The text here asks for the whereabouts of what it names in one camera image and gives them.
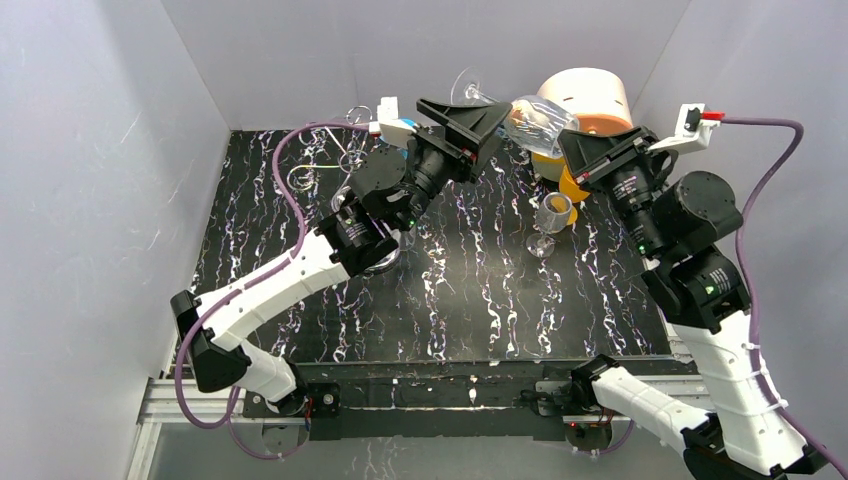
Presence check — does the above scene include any clear wine glass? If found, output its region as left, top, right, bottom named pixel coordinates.
left=331, top=185, right=356, bottom=215
left=526, top=192, right=574, bottom=258
left=450, top=67, right=580, bottom=158

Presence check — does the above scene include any clear wine glass front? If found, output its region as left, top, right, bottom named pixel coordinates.
left=331, top=185, right=356, bottom=215

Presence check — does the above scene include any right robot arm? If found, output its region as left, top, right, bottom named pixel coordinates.
left=523, top=127, right=827, bottom=479

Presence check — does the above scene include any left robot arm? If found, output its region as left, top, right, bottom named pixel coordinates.
left=170, top=97, right=512, bottom=410

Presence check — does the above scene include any chrome wine glass rack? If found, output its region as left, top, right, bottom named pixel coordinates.
left=286, top=127, right=415, bottom=276

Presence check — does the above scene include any orange plastic goblet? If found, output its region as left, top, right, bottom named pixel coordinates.
left=559, top=163, right=590, bottom=226

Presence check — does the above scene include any white orange cylindrical appliance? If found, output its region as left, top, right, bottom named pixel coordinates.
left=537, top=67, right=633, bottom=135

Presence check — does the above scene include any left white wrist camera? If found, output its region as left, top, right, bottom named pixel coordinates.
left=368, top=97, right=417, bottom=149

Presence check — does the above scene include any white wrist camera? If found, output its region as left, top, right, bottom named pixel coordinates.
left=368, top=97, right=417, bottom=149
left=648, top=103, right=725, bottom=155

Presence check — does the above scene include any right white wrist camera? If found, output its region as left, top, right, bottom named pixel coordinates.
left=648, top=103, right=725, bottom=155

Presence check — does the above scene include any aluminium rail frame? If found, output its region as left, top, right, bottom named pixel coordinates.
left=125, top=178, right=717, bottom=480

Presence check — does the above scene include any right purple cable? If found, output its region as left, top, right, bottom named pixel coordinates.
left=718, top=116, right=848, bottom=480

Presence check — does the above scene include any purple cable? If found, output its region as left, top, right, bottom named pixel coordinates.
left=718, top=116, right=848, bottom=480
left=174, top=120, right=382, bottom=462

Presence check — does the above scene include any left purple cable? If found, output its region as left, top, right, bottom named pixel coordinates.
left=174, top=120, right=382, bottom=462

